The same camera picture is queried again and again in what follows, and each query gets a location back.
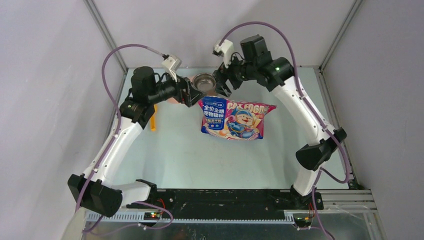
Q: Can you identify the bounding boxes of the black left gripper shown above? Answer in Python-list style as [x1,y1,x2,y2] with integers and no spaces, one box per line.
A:
[148,69,206,108]

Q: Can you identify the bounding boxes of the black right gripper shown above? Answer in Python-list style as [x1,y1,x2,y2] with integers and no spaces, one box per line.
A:
[212,50,257,98]

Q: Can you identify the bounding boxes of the yellow plastic food scoop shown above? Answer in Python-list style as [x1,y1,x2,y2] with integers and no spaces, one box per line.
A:
[150,104,158,132]

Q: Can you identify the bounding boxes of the colourful cat food bag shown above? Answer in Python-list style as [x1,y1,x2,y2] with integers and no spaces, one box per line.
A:
[198,96,277,141]

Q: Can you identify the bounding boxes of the pink double pet feeder base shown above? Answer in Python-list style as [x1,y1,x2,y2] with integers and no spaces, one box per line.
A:
[166,76,218,104]

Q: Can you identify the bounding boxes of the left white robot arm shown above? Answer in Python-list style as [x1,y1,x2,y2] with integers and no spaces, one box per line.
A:
[67,66,206,217]

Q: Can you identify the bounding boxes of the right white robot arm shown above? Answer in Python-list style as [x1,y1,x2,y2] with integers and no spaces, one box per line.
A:
[213,34,347,209]

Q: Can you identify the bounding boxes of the left steel bowl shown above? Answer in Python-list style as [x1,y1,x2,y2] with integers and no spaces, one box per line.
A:
[192,73,217,95]

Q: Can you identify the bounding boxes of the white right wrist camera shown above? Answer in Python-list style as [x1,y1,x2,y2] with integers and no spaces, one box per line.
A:
[212,39,235,69]

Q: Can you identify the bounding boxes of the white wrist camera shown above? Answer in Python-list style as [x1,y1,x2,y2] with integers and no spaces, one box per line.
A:
[161,54,182,82]
[212,39,235,69]

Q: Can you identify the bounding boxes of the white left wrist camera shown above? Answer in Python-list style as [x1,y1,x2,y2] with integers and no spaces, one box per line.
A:
[161,54,182,82]

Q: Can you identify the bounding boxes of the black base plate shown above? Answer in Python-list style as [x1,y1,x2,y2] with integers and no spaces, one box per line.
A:
[147,188,324,221]

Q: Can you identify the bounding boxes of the aluminium corner post left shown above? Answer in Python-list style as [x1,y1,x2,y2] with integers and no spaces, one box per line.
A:
[83,0,129,74]

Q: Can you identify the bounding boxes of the aluminium corner post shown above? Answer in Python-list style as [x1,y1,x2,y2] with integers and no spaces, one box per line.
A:
[83,0,129,74]
[319,0,364,72]

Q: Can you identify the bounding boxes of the grey slotted cable duct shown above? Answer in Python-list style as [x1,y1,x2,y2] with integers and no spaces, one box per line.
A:
[85,211,296,225]

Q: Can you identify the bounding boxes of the aluminium corner post right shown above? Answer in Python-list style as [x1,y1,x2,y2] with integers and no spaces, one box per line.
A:
[319,0,364,72]

